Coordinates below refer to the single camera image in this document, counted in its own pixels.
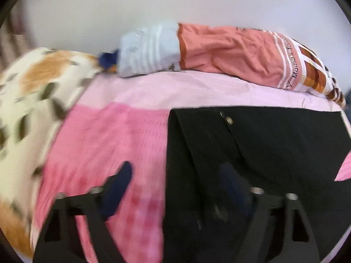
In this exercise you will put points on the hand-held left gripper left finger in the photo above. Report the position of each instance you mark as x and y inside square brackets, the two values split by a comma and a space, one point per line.
[118, 187]

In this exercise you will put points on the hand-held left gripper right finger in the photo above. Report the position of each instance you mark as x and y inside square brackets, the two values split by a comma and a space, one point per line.
[233, 182]

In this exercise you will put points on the black pants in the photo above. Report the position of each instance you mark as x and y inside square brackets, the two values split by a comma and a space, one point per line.
[274, 148]

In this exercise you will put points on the pink striped bed sheet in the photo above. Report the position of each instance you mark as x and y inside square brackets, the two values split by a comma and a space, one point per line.
[109, 142]

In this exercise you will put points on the floral leaf print pillow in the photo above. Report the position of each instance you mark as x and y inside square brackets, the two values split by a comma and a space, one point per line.
[27, 109]

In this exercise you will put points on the dark blue cloth item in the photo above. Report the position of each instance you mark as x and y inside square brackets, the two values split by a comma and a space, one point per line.
[108, 59]

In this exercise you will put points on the light blue striped cloth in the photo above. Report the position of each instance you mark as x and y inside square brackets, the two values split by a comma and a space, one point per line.
[145, 49]

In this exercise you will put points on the beige flower print curtain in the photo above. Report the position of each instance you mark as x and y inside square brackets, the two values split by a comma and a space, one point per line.
[11, 43]

